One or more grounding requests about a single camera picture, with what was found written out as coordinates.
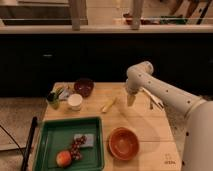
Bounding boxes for beige gripper fingers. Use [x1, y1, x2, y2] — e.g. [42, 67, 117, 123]
[127, 94, 136, 106]

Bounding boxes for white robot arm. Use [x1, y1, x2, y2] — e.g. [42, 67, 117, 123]
[125, 61, 213, 171]

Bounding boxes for red-orange bowl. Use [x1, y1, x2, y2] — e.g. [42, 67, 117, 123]
[108, 127, 140, 161]

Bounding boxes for dark maroon bowl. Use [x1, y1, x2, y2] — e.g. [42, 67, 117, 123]
[74, 78, 94, 98]

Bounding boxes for white cup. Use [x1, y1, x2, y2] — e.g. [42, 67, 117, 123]
[67, 94, 83, 111]

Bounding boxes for blue-grey sponge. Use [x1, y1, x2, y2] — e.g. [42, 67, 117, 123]
[74, 134, 95, 148]

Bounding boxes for silver foil packet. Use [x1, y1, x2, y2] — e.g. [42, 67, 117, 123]
[59, 86, 74, 101]

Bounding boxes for green tray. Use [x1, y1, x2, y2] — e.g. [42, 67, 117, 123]
[32, 117, 105, 171]

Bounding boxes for dark red grapes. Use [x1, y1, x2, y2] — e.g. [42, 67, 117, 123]
[69, 135, 87, 160]

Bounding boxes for red apple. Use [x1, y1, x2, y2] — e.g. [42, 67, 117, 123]
[56, 150, 72, 167]

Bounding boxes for black pole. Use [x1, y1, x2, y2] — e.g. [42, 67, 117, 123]
[21, 117, 38, 171]

